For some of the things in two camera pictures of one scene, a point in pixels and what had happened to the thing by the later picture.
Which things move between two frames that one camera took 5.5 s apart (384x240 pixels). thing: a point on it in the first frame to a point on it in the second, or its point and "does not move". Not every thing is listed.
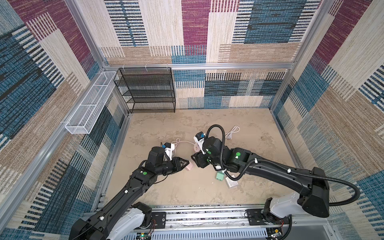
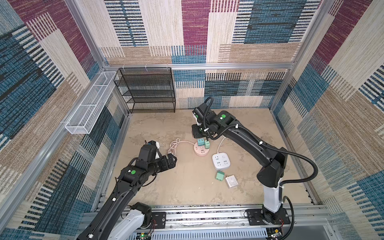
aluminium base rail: [219, 223] does not move
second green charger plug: [220, 175] does not move
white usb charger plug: [231, 183] does not move
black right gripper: [199, 159] to [195, 133]
